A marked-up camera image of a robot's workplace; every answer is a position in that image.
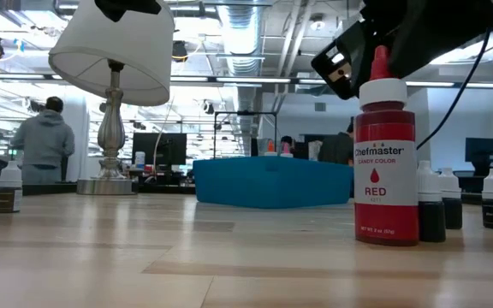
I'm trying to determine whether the small brown-label dropper bottle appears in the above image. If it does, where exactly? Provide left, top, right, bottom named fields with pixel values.
left=0, top=160, right=24, bottom=214

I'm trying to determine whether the blue plastic bin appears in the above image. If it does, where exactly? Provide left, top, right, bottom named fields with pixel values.
left=192, top=155, right=355, bottom=210

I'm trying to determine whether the small dark dropper bottle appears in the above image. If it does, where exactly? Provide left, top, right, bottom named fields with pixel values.
left=438, top=167, right=464, bottom=231
left=416, top=160, right=447, bottom=244

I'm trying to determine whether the black computer monitor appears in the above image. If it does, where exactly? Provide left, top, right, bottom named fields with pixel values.
left=464, top=137, right=493, bottom=163
left=131, top=132, right=188, bottom=168

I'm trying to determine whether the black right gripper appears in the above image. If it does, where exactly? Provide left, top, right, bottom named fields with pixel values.
left=310, top=0, right=493, bottom=102

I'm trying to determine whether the person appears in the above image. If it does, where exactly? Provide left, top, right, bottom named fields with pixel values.
left=9, top=96, right=76, bottom=185
left=317, top=117, right=355, bottom=167

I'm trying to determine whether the black frame stand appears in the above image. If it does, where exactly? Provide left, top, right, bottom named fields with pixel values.
left=213, top=110, right=279, bottom=159

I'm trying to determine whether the black aluminium table frame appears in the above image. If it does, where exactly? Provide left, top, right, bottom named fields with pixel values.
left=0, top=181, right=493, bottom=210

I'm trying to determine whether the table lamp white shade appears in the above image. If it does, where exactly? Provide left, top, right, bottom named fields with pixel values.
left=48, top=0, right=175, bottom=196

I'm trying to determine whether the large red food colouring bottle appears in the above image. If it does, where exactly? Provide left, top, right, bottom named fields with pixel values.
left=353, top=44, right=420, bottom=247

